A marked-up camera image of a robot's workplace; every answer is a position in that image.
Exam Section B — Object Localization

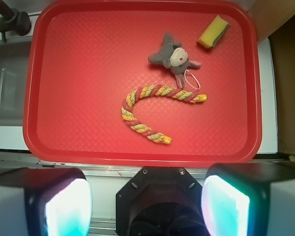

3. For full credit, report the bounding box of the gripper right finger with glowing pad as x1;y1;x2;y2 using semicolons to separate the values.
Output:
201;162;295;236

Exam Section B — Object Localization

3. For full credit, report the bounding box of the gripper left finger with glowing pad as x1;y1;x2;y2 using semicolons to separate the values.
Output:
0;168;92;236

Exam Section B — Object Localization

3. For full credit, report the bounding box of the yellow and green sponge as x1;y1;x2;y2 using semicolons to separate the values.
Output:
197;15;230;49

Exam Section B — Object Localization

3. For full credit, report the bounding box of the steel sink basin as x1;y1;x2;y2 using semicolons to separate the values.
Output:
0;41;31;126

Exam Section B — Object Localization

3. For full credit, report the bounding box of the red plastic tray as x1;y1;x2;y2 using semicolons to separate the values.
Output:
23;0;262;167

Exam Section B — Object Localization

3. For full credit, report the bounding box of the brown cardboard box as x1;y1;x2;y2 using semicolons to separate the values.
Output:
269;15;295;155

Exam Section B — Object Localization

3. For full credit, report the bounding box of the grey plush mouse toy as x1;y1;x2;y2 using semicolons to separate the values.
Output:
148;33;201;90

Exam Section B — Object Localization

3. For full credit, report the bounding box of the dark metal faucet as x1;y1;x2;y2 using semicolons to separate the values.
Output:
0;0;31;42

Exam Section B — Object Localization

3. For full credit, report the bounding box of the red yellow green twisted rope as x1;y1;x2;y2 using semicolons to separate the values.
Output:
121;85;208;146

